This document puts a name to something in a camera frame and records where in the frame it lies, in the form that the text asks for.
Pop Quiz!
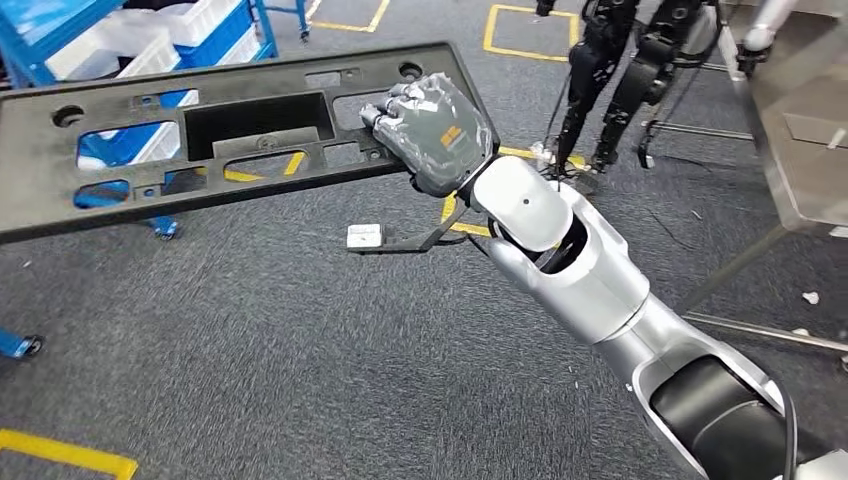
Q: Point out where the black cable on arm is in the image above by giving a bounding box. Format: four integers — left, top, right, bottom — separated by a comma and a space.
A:
761, 377, 800, 480

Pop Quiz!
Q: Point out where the long black plastic car part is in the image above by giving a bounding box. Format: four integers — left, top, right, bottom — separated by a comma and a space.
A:
0, 41, 501, 245

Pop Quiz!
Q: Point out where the flat grey metal plate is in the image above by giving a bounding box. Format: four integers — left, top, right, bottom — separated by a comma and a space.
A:
783, 112, 848, 148

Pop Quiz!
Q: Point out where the blue metal shelf rack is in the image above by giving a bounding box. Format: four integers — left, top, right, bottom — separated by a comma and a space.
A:
0, 0, 311, 362

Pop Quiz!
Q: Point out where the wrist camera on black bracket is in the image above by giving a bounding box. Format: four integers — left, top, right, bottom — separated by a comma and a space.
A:
345, 198, 468, 256

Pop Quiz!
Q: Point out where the stainless steel table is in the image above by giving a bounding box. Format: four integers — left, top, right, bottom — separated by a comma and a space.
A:
675, 0, 848, 356

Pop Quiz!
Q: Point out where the white plastic bin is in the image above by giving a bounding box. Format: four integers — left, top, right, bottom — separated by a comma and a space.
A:
46, 26, 180, 81
129, 122, 181, 166
122, 0, 243, 48
218, 27, 261, 66

